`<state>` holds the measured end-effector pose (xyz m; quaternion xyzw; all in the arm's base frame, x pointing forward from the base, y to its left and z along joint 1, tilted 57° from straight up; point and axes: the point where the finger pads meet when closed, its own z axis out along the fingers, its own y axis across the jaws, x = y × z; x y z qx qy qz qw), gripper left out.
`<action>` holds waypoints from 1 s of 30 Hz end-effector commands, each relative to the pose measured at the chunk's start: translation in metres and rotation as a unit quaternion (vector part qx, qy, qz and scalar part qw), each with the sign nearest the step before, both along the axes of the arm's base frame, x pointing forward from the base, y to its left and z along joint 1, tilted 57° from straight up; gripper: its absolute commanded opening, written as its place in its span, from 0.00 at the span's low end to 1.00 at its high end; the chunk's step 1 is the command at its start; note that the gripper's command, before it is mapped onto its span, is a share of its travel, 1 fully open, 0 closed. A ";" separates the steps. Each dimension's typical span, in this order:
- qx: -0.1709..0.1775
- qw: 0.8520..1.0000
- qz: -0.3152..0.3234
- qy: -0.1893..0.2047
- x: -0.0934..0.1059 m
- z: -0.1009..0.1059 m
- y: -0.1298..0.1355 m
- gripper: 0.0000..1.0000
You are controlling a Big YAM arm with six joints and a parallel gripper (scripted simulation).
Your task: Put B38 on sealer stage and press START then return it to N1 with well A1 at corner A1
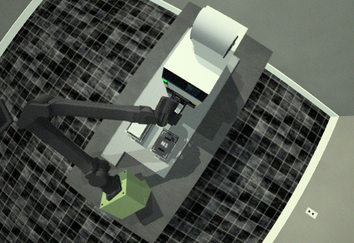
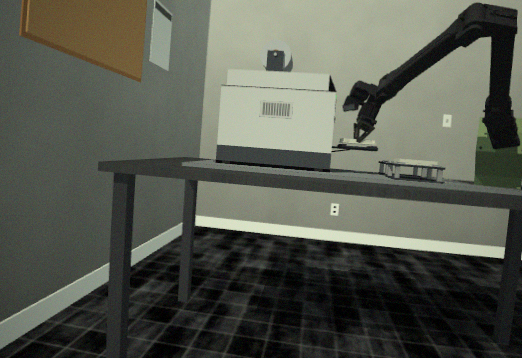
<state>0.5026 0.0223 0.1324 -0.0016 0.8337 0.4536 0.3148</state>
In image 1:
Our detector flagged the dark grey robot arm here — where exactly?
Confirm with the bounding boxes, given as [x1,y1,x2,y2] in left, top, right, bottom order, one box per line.
[16,94,181,201]

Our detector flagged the white cylinder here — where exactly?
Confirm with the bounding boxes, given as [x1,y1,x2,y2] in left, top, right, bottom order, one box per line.
[190,7,241,56]

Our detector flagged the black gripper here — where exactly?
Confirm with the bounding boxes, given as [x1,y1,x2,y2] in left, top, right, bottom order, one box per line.
[169,113,182,125]

